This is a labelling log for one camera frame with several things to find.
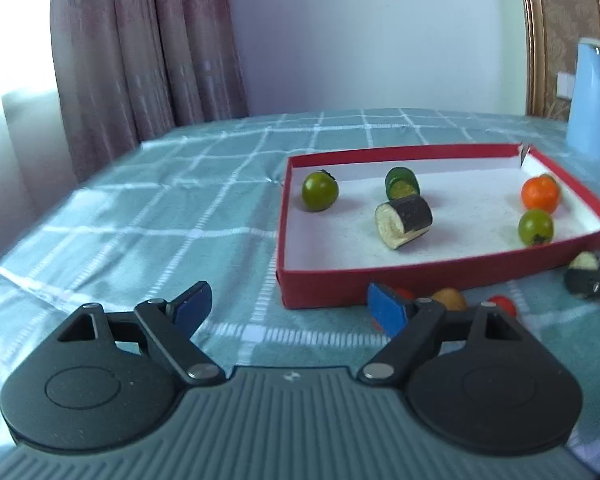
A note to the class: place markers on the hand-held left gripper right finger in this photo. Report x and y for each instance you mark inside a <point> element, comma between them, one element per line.
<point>387,310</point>

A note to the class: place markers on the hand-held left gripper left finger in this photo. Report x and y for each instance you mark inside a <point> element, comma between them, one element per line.
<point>192,307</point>

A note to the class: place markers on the small eggplant piece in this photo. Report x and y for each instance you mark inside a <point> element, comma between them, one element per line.
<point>581,274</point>

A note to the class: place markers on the green cherry tomato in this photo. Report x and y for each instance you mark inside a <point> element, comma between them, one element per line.
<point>536,227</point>
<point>320,191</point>

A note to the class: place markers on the large eggplant piece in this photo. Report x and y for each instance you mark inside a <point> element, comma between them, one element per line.
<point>404,221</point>

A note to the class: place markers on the red cardboard box tray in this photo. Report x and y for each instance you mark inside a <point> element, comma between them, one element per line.
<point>455,245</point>

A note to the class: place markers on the orange cherry tomato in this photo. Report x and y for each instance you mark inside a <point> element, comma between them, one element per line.
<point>541,193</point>

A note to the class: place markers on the green cucumber piece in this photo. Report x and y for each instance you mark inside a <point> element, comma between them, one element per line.
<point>402,183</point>

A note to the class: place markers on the red cherry tomato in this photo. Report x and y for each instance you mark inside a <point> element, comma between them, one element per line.
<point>405,294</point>
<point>502,305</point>

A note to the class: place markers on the yellow-brown cherry tomato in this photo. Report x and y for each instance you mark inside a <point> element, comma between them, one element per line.
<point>450,299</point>

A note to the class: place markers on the checked teal tablecloth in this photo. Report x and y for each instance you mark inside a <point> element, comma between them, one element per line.
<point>130,220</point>

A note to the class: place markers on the blue electric kettle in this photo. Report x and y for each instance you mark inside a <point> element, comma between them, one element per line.
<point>597,100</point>

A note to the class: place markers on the white sheer curtain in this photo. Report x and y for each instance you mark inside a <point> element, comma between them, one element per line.
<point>15,160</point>

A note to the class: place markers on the brown patterned curtain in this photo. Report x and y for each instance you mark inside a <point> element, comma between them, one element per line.
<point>150,50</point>

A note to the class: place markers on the white wall socket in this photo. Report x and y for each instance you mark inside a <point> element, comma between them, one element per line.
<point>565,85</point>

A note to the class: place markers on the gold-framed wall panel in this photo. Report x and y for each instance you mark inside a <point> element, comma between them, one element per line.
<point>560,20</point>

